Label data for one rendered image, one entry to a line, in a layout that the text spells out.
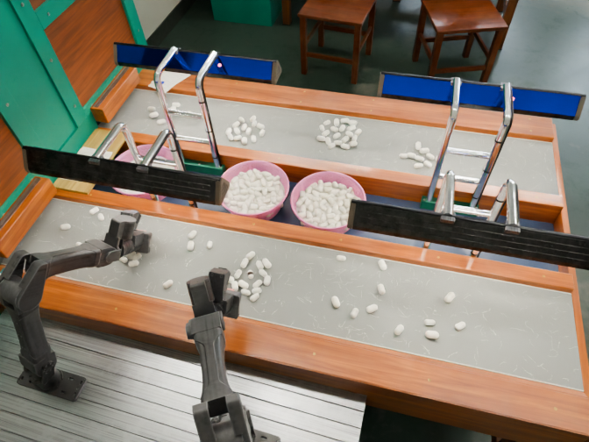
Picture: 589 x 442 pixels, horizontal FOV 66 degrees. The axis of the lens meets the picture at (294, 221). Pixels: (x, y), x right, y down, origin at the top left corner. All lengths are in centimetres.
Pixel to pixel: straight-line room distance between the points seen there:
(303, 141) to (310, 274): 62
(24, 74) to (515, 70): 312
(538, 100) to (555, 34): 272
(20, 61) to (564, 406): 189
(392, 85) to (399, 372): 89
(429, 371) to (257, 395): 48
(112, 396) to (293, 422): 53
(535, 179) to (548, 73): 205
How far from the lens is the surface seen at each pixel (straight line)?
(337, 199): 166
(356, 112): 198
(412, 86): 159
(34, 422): 158
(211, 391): 96
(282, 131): 193
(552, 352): 151
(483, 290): 153
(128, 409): 148
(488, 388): 138
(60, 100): 196
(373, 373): 132
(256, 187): 173
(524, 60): 396
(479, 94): 161
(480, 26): 328
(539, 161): 197
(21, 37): 182
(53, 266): 131
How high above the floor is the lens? 200
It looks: 52 degrees down
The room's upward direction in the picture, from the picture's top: 4 degrees counter-clockwise
